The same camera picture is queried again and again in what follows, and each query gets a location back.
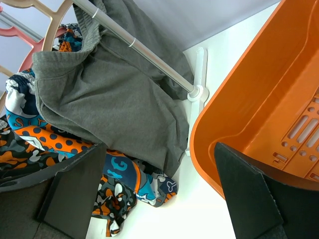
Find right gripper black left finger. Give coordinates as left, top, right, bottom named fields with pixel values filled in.
left=0, top=143, right=106, bottom=239

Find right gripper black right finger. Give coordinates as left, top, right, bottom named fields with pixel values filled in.
left=214, top=142, right=319, bottom=239

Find orange black camouflage shorts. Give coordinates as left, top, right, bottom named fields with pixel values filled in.
left=0, top=116, right=137, bottom=237

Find blue orange patterned shorts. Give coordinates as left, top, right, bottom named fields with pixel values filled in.
left=5, top=23, right=178, bottom=208

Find pink plastic hanger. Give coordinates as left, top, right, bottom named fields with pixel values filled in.
left=0, top=5, right=68, bottom=74

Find beige hanger with grey shorts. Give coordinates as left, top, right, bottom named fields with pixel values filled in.
left=0, top=0, right=75, bottom=78

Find orange plastic basket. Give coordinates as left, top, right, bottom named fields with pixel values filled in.
left=190, top=0, right=319, bottom=195

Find white and metal clothes rack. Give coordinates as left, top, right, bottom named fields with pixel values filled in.
left=72, top=0, right=210, bottom=157

